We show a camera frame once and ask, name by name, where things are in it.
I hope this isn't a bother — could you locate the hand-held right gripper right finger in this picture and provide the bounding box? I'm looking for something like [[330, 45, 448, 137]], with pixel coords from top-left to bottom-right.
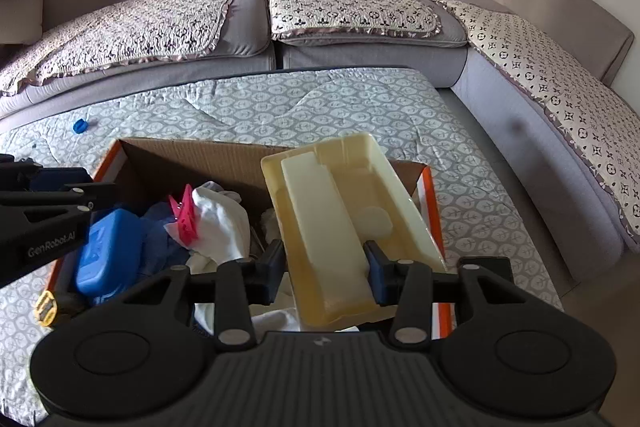
[[364, 241, 538, 351]]

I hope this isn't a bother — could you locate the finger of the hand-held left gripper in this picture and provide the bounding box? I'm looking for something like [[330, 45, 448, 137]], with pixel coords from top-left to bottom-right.
[[0, 155, 96, 193], [0, 181, 119, 229]]

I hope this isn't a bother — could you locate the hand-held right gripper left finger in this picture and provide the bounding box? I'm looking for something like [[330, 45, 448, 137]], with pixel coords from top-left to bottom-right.
[[124, 240, 287, 352]]

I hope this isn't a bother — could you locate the cream plastic tray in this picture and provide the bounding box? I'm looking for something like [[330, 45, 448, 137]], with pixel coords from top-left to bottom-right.
[[260, 132, 448, 329]]

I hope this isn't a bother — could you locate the cardboard box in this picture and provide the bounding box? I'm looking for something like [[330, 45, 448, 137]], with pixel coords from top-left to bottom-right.
[[47, 137, 457, 343]]

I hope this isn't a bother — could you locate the yellow tape measure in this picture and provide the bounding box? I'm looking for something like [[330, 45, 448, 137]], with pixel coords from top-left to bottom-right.
[[35, 291, 86, 326]]

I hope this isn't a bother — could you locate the blue plastic box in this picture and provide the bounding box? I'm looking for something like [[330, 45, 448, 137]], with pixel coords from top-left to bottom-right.
[[75, 208, 146, 297]]

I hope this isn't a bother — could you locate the white crumpled bag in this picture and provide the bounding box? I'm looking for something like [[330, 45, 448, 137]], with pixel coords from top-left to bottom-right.
[[166, 181, 362, 338]]

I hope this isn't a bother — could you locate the pink plastic clip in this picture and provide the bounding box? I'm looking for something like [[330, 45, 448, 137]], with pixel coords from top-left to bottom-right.
[[167, 183, 204, 251]]

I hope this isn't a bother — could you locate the blue cloth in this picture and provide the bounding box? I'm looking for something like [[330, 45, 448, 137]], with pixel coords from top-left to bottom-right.
[[134, 202, 197, 279]]

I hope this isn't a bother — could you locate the grey quilted blanket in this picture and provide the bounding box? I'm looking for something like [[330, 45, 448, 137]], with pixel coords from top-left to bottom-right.
[[0, 67, 567, 423]]

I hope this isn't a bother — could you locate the patterned sofa seat cover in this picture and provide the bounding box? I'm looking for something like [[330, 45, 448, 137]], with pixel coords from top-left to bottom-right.
[[268, 0, 443, 42], [0, 0, 249, 97], [434, 0, 640, 236]]

